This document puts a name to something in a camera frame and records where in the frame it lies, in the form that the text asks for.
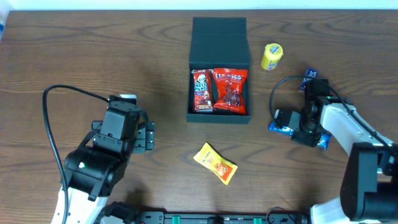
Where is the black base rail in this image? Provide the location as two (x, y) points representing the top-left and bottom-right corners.
(136, 207), (312, 224)

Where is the yellow round candy container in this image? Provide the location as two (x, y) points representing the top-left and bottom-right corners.
(261, 43), (284, 71)

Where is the blue Eclipse mint box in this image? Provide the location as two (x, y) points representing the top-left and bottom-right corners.
(299, 67), (318, 91)

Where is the red Hacks candy bag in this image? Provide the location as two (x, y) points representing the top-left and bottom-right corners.
(213, 68), (248, 115)

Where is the blue Oreo cookie pack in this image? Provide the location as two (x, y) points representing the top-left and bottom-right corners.
(268, 121), (332, 151)

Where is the black open gift box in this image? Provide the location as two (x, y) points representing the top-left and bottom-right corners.
(186, 17), (251, 124)

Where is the red Hello Panda box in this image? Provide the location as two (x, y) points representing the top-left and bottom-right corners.
(192, 69), (214, 113)

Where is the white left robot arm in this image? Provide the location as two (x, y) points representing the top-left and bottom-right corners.
(52, 121), (155, 223)

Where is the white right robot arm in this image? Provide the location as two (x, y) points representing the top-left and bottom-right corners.
(286, 78), (397, 223)

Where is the yellow orange snack packet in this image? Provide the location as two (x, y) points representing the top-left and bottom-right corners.
(193, 142), (238, 185)

